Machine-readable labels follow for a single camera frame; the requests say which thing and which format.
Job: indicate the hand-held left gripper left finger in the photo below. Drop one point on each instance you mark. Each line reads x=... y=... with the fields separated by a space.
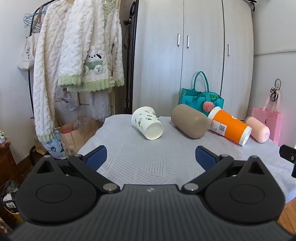
x=97 y=157

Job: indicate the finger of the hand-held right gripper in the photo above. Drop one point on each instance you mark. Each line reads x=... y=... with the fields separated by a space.
x=286 y=153

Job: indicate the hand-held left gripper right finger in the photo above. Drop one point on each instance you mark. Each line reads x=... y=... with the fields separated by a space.
x=204 y=158

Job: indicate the white cup with leaf print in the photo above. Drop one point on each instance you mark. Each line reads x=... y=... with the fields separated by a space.
x=144 y=120

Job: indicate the pink cup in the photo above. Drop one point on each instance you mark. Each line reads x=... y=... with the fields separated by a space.
x=259 y=129

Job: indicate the orange cup with white lid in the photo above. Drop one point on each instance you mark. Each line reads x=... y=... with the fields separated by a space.
x=227 y=126

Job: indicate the tan cup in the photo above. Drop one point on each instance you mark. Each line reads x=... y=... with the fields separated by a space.
x=188 y=120

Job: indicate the brown paper bag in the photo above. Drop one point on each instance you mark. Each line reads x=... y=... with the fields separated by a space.
x=76 y=134

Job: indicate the pink paper bag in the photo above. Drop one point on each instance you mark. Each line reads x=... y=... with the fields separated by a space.
x=274 y=120

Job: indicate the blue white printed bag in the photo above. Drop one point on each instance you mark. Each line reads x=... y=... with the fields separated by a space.
x=55 y=148

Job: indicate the white textured tablecloth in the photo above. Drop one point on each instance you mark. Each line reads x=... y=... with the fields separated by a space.
x=143 y=157

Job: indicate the pink pompom charm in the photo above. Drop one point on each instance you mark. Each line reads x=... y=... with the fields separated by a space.
x=208 y=105

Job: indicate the teal felt handbag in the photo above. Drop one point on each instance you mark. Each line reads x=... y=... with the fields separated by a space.
x=192 y=98

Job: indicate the dark wooden cabinet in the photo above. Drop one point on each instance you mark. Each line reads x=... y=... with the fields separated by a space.
x=7 y=160

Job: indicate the long white fluffy robe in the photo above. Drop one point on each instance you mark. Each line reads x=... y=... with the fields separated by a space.
x=46 y=81

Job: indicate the black tripod stand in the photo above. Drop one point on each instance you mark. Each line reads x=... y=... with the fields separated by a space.
x=127 y=69

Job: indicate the black clothes rack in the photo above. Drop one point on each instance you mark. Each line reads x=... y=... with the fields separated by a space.
x=29 y=76

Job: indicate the grey wardrobe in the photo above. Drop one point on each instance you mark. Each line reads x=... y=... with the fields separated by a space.
x=161 y=58

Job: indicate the white fluffy jacket dog print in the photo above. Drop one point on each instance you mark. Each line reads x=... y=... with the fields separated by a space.
x=92 y=46

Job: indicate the white tote bag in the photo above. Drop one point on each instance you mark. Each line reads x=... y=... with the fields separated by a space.
x=27 y=54

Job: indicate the black hanger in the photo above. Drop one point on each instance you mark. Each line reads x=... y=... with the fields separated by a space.
x=252 y=4

